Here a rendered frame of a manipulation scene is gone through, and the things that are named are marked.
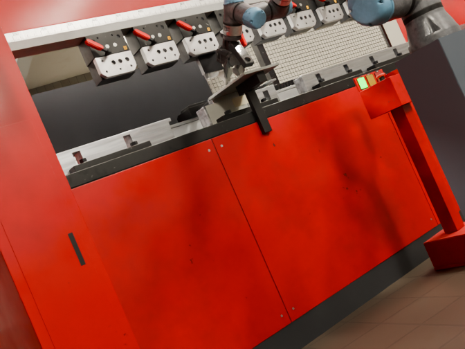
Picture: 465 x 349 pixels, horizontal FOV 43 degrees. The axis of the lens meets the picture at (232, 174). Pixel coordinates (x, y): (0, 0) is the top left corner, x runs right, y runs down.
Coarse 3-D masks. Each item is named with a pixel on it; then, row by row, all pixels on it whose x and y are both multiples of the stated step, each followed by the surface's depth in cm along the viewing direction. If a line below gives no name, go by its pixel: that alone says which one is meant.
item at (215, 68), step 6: (210, 54) 244; (216, 54) 246; (198, 60) 241; (204, 60) 242; (210, 60) 243; (216, 60) 245; (204, 66) 241; (210, 66) 242; (216, 66) 244; (222, 66) 246; (204, 72) 240; (210, 72) 242; (216, 72) 244
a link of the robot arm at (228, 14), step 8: (224, 0) 221; (232, 0) 218; (240, 0) 219; (224, 8) 222; (232, 8) 218; (224, 16) 223; (232, 16) 229; (224, 24) 225; (232, 24) 223; (240, 24) 224
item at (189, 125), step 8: (288, 88) 295; (280, 96) 291; (288, 96) 293; (184, 120) 258; (192, 120) 260; (176, 128) 254; (184, 128) 256; (192, 128) 258; (200, 128) 261; (176, 136) 253
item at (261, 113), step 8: (248, 80) 226; (256, 80) 222; (264, 80) 223; (240, 88) 231; (248, 88) 227; (248, 96) 229; (256, 96) 230; (256, 104) 229; (256, 112) 228; (264, 112) 231; (264, 120) 229; (264, 128) 228
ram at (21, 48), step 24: (0, 0) 199; (24, 0) 203; (48, 0) 208; (72, 0) 213; (96, 0) 218; (120, 0) 224; (144, 0) 230; (168, 0) 236; (264, 0) 264; (0, 24) 196; (24, 24) 201; (48, 24) 206; (120, 24) 221; (144, 24) 227; (168, 24) 239; (24, 48) 199; (48, 48) 209
